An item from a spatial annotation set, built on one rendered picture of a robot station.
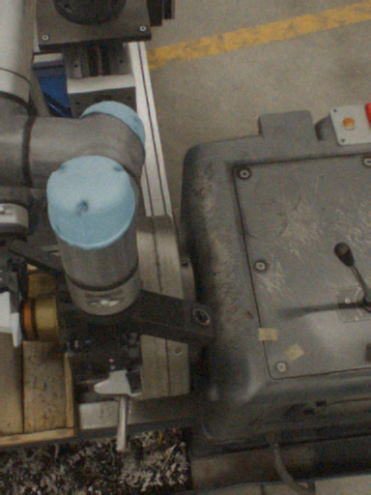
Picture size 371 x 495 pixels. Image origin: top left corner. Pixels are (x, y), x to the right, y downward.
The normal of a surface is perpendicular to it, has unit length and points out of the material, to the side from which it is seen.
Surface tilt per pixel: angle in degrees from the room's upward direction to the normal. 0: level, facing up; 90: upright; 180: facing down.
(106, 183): 20
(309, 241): 0
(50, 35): 0
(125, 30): 0
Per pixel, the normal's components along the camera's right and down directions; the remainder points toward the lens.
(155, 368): 0.13, 0.55
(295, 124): 0.04, -0.39
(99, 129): 0.05, -0.67
